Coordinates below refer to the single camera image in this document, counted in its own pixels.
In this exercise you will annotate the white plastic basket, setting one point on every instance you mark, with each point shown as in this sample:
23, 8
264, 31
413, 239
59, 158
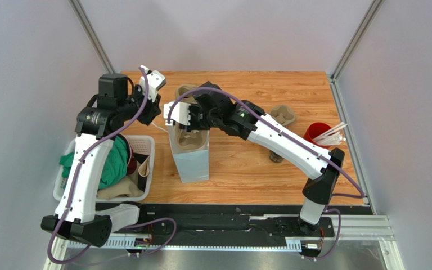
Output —
144, 145

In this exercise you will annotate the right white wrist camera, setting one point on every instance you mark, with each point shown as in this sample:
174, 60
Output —
179, 113

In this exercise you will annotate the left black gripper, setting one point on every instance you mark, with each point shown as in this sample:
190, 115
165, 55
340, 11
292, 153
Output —
152, 111

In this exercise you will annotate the red straw holder cup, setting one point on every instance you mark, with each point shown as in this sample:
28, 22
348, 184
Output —
314, 130

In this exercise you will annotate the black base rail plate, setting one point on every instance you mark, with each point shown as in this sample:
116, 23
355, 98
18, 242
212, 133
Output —
228, 226

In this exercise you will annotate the black paper cup stack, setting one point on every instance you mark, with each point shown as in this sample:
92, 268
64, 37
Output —
274, 157

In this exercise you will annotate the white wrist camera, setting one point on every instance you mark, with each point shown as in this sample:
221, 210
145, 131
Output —
179, 113
153, 80

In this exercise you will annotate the white paper bag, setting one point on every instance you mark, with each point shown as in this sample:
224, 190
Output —
192, 165

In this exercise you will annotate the beige cloth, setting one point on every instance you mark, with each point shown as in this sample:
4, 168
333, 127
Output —
134, 184

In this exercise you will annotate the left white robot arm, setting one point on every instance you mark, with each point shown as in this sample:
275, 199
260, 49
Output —
117, 105

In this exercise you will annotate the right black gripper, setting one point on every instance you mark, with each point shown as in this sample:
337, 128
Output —
190, 117

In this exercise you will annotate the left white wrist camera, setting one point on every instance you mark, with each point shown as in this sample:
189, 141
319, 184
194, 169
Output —
153, 80

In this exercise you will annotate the green cloth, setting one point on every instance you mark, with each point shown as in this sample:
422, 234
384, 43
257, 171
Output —
115, 167

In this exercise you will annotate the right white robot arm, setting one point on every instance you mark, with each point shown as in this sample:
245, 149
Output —
244, 119

